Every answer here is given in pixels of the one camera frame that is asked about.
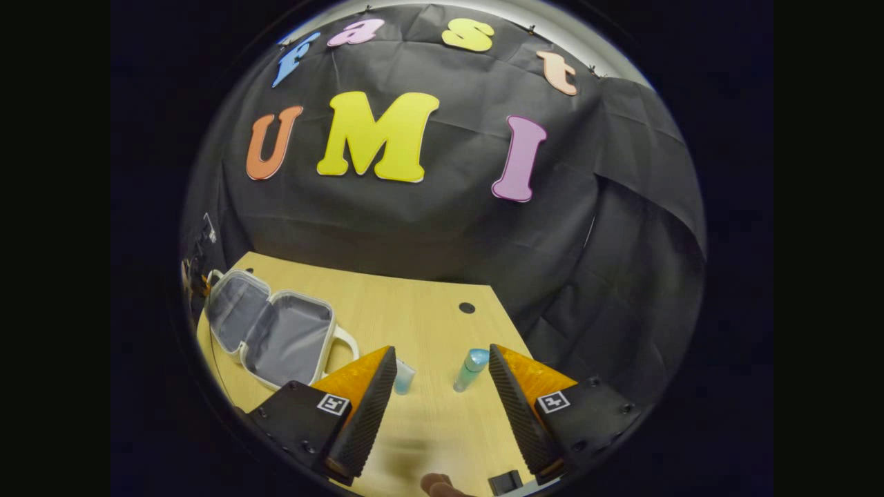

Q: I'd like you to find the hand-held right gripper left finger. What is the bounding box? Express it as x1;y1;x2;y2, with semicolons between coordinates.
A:
245;345;399;487

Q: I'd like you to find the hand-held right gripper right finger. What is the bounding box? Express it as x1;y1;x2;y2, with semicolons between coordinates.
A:
488;343;643;485

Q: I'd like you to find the blue skin care bottle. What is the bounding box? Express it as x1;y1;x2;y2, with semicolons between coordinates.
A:
452;349;490;393

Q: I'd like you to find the white suitcase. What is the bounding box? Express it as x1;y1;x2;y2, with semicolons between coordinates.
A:
204;269;360;391

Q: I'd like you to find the black backdrop cloth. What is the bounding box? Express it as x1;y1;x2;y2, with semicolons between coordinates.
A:
181;3;707;415

